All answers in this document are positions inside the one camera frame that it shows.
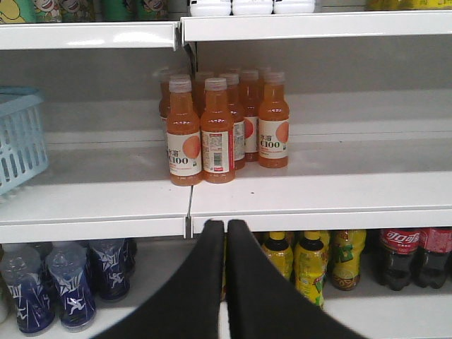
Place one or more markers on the yellow lemon tea bottle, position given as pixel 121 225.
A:
pixel 347 247

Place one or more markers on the coke bottle on shelf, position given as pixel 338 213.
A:
pixel 397 249

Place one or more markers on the orange C100 bottle front middle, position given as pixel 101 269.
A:
pixel 217 134

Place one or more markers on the blue sports drink bottle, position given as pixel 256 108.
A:
pixel 21 269
pixel 67 266

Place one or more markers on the blue sports drink bottle right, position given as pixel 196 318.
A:
pixel 67 266

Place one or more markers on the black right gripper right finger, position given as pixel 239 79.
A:
pixel 261 303

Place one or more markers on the blue sports drink bottle left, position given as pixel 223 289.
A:
pixel 21 269

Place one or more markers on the orange c100 bottle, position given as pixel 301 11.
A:
pixel 183 135
pixel 217 134
pixel 273 122

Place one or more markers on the light blue plastic basket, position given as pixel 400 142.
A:
pixel 23 148

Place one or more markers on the orange C100 bottle front left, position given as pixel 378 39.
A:
pixel 183 135

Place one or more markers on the white store shelving unit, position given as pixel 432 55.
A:
pixel 370 131

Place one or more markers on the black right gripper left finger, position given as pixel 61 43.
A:
pixel 188 304

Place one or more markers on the orange C100 bottle front right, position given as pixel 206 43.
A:
pixel 273 122

